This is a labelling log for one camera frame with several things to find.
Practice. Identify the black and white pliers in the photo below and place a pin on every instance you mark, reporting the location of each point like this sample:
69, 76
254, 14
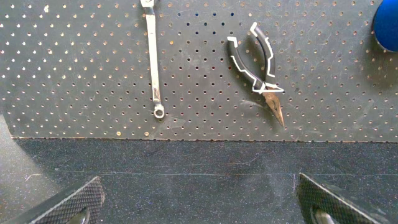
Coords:
267, 53

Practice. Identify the metal loop hook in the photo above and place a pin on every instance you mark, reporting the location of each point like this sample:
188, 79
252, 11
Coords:
276, 91

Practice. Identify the wrench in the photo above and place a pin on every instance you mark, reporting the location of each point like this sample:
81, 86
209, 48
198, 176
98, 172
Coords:
152, 56

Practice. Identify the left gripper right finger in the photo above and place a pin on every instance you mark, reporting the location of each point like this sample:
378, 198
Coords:
329, 202

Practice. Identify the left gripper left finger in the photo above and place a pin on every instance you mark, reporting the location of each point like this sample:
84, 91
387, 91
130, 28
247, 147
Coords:
74, 202

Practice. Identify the black pegboard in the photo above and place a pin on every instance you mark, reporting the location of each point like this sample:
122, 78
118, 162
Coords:
77, 77

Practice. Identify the roll of blue tape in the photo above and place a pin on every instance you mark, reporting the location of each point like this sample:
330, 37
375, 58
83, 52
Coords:
388, 25

